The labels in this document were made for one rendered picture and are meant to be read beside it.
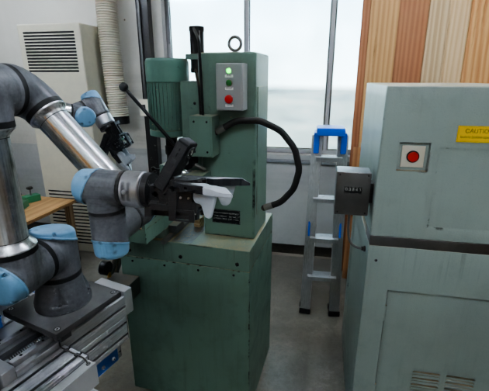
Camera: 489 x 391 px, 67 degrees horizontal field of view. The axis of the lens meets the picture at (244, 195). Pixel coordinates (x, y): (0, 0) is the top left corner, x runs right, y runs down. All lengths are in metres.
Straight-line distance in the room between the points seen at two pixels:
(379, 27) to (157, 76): 1.64
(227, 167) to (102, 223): 0.75
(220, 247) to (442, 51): 1.97
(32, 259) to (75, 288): 0.19
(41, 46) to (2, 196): 2.39
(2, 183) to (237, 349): 1.13
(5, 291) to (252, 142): 0.90
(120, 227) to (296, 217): 2.34
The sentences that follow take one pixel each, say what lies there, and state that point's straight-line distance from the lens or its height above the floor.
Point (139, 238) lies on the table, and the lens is 1.44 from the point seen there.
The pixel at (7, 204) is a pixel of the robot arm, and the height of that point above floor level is 1.17.
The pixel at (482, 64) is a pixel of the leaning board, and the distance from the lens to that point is 2.87.
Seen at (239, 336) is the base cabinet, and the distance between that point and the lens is 1.64.
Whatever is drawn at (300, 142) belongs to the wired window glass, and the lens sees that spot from 2.95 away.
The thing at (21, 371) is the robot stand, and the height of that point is 0.75.
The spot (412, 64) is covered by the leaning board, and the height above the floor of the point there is 1.52.
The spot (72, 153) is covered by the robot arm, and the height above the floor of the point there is 1.26.
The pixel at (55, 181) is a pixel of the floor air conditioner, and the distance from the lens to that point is 3.41.
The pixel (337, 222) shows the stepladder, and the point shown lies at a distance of 2.29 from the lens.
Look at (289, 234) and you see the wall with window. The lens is 3.11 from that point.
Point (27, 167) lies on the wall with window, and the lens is 3.95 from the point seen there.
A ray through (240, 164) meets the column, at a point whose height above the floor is 1.11.
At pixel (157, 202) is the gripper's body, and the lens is 0.75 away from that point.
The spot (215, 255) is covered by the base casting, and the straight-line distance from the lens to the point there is 1.47.
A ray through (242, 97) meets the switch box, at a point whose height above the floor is 1.37.
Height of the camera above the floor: 1.43
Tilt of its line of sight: 18 degrees down
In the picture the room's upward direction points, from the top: straight up
